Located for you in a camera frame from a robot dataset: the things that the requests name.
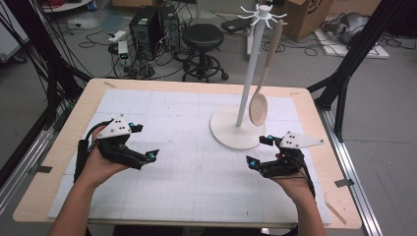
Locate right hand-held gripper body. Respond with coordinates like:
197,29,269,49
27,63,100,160
257,131,326,180

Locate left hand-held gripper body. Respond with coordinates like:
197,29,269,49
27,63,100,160
94,113,149,171

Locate wooden slotted spoon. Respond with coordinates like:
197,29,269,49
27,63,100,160
248,19,284,128

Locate white utensil rack stand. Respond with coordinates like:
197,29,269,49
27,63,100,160
209,3,289,150

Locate person's left hand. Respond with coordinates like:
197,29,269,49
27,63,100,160
78,126,130,188

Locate person's right hand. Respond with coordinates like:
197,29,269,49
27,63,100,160
273,153,316,199

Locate white foam mat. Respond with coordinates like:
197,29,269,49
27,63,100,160
47,88,331,225

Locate white power adapter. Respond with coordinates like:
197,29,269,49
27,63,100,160
116,40,130,60

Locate thin wooden stick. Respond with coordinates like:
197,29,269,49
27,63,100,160
324,200,348,226

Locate white power strip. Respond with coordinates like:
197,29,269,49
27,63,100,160
107,29,128,44

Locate black computer tower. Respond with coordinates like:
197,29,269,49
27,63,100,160
128,6,162,62
158,4,182,52

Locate black round stool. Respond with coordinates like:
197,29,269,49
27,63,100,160
181,23,230,83

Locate white flat board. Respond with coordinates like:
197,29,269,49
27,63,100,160
314,29,391,61

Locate black flat device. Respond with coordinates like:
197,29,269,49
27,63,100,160
220,17,254,34

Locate printed cardboard box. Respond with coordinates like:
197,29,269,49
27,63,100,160
282,0,336,42

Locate plain brown box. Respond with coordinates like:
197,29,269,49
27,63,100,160
111,0,159,8

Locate grey headset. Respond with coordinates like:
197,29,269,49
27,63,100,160
327,12,372,45

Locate white round table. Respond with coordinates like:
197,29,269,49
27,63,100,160
42,0,92,14

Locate aluminium rail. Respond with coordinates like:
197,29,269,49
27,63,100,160
316,107,384,236
0,127,57,214

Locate black metal frame post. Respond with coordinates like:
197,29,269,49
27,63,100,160
307,0,417,143
4,0,84,130

